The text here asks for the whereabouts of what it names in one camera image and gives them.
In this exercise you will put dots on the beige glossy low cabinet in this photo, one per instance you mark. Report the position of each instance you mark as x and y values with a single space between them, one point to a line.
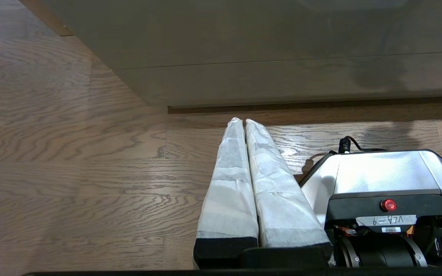
282 82

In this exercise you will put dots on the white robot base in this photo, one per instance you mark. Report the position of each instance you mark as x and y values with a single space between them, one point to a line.
378 172

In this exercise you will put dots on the white handwritten label sticker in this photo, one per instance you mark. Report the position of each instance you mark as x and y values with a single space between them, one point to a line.
386 220

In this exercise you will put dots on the beige glossy cabinet drawer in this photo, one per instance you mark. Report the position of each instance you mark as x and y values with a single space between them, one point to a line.
244 30

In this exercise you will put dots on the brown wooden baseboard strip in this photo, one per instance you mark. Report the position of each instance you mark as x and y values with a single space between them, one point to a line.
46 17

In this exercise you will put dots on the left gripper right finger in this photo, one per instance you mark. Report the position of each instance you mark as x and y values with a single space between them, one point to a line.
278 203

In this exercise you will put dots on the red emergency stop button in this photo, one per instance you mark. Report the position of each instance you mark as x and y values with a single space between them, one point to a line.
388 205

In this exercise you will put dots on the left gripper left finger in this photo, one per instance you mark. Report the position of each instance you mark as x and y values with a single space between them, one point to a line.
230 191

